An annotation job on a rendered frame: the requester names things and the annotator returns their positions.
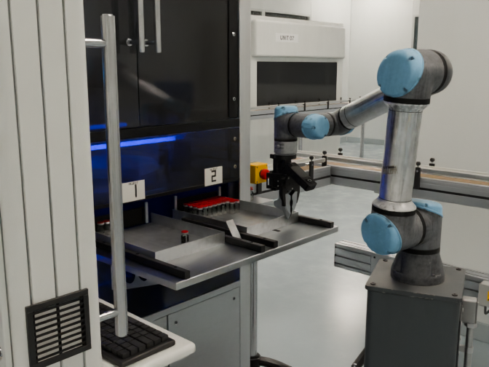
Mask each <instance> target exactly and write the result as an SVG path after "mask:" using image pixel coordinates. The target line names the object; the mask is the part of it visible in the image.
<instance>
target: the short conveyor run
mask: <svg viewBox="0 0 489 367"><path fill-rule="evenodd" d="M292 162H295V163H296V164H297V165H298V166H299V167H301V168H302V169H303V170H304V171H305V172H306V173H307V174H308V175H309V176H310V177H311V178H312V179H313V180H314V181H315V182H316V183H317V185H316V186H315V189H317V188H319V187H323V186H328V185H330V182H331V166H324V167H323V166H317V165H314V164H318V163H321V162H325V158H321V159H314V157H313V156H310V157H308V158H303V159H297V160H292ZM268 170H269V171H270V170H273V165H268ZM250 186H251V187H253V193H254V196H255V197H262V198H266V199H270V200H274V199H277V198H279V190H277V191H274V190H271V189H267V188H266V182H263V183H257V184H253V183H251V184H250Z"/></svg>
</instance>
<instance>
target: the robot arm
mask: <svg viewBox="0 0 489 367"><path fill-rule="evenodd" d="M452 77H453V66H452V63H451V62H450V59H449V58H448V57H447V56H446V55H445V54H444V53H442V52H440V51H437V50H415V49H412V48H405V49H402V50H395V51H393V52H390V53H389V54H388V55H387V56H386V57H385V58H384V59H383V60H382V61H381V64H380V66H379V67H378V72H377V83H378V86H379V88H378V89H376V90H374V91H372V92H370V93H368V94H366V95H364V96H362V97H361V98H358V99H356V100H355V101H353V102H351V103H349V104H347V105H345V106H343V107H342V108H340V109H338V110H336V111H333V112H325V113H315V114H302V113H298V107H297V106H277V107H276V108H275V109H274V153H275V154H270V158H271V159H273V170H270V172H268V173H266V188H267V189H271V190H274V191H277V190H279V199H278V200H274V206H275V207H276V208H279V209H280V210H282V211H283V213H284V215H285V218H286V219H290V217H291V215H292V214H293V211H294V210H295V206H296V203H298V198H299V194H300V186H301V187H302V188H303V189H304V190H305V191H306V192H307V191H310V190H313V189H314V188H315V186H316V185H317V183H316V182H315V181H314V180H313V179H312V178H311V177H310V176H309V175H308V174H307V173H306V172H305V171H304V170H303V169H302V168H301V167H299V166H298V165H297V164H296V163H295V162H292V161H291V160H292V159H296V158H297V154H296V153H297V152H298V137H299V138H308V139H312V140H316V139H323V138H324V137H327V136H333V135H345V134H349V133H351V132H352V131H353V129H354V128H355V127H358V126H360V125H362V124H364V123H366V122H369V121H370V120H372V119H375V118H376V117H379V116H380V115H382V114H385V113H387V112H388V116H387V123H386V136H385V143H384V150H383V163H382V170H381V182H380V189H379V196H378V197H377V198H376V199H375V200H373V203H372V209H371V214H369V215H367V216H366V218H364V219H363V221H362V225H361V233H362V238H363V240H364V241H365V242H366V244H367V246H368V247H369V249H371V250H372V251H373V252H375V253H377V254H379V255H389V254H395V253H396V254H397V255H396V256H395V258H394V261H393V264H392V266H391V277H392V278H394V279H395V280H397V281H399V282H401V283H405V284H408V285H417V286H432V285H439V284H441V283H443V282H444V280H445V270H444V267H443V264H442V259H441V256H440V242H441V231H442V218H443V214H442V206H441V204H439V203H438V202H434V201H431V200H422V199H416V198H412V193H413V183H414V177H415V171H416V160H417V153H418V142H419V136H420V130H421V119H422V113H423V110H424V109H425V108H426V107H427V106H429V104H430V99H431V96H432V95H434V94H437V93H439V92H441V91H443V90H444V89H445V88H446V87H447V86H448V85H449V84H450V81H451V79H452ZM268 177H269V185H268Z"/></svg>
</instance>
